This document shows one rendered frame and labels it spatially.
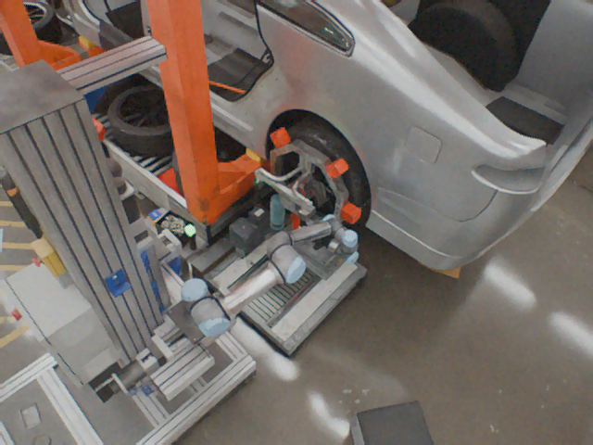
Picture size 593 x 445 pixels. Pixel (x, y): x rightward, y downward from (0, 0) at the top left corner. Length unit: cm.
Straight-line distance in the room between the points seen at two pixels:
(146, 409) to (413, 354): 164
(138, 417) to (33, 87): 185
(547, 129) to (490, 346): 147
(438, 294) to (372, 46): 192
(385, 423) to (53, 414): 174
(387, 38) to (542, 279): 233
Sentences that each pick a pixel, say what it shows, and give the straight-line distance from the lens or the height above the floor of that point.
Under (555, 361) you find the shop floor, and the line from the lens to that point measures 360.
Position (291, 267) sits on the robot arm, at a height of 112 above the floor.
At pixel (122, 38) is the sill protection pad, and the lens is 389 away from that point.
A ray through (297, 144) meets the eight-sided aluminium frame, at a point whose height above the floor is 112.
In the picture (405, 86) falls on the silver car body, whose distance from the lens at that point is 215.
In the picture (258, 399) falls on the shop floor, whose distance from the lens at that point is 300.
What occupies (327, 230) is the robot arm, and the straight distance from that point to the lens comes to 238.
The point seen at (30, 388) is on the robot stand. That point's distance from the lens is 309.
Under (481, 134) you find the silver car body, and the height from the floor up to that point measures 163.
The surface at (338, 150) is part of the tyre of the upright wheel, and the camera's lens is 255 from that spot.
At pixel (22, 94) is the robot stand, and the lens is 153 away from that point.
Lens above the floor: 284
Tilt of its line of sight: 51 degrees down
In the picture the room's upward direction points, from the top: 5 degrees clockwise
